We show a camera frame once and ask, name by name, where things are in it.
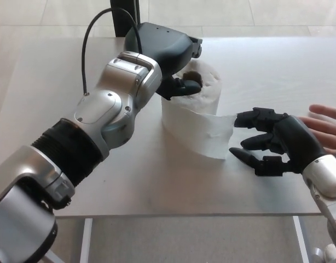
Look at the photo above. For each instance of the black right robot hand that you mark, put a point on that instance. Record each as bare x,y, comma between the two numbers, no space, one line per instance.
296,142

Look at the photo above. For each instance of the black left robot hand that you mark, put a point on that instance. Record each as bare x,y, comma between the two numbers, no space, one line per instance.
162,43

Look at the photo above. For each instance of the person's bare hand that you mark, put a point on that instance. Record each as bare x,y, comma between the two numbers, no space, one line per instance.
332,128

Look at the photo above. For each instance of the white toilet paper roll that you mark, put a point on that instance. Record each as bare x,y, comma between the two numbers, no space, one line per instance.
195,131

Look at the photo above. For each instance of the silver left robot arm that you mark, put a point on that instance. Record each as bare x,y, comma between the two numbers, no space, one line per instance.
102,109

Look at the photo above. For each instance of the white and silver robot foot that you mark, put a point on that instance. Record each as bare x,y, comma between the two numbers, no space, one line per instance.
330,253

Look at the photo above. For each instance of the black door frame post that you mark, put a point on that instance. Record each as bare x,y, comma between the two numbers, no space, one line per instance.
124,19

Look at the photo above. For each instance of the white table frame bar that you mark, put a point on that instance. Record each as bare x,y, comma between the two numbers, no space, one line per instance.
300,241
86,241

